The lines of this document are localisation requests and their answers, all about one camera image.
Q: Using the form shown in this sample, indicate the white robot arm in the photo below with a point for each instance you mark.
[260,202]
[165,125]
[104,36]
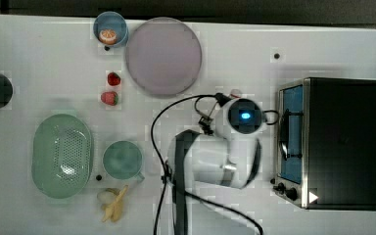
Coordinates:
[228,157]

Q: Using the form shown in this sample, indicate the green oval strainer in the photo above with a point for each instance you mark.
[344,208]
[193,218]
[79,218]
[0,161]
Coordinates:
[61,156]

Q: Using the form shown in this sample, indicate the grey round plate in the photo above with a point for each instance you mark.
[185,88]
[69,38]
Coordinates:
[163,56]

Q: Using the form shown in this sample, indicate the green mug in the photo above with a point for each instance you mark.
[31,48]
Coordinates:
[123,160]

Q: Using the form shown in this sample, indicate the pink strawberry toy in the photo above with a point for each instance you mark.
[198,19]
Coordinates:
[109,98]

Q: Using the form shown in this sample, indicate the dark red strawberry toy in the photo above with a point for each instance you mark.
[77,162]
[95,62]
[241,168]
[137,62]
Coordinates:
[113,79]

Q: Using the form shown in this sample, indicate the peeled banana toy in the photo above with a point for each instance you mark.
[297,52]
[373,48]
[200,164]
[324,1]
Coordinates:
[112,201]

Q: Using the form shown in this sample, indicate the orange slice toy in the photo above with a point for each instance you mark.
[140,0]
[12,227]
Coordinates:
[108,36]

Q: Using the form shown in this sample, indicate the blue cup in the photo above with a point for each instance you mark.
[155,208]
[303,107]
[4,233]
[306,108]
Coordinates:
[114,21]

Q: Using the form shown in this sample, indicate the silver toaster oven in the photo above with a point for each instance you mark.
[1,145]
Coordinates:
[326,144]

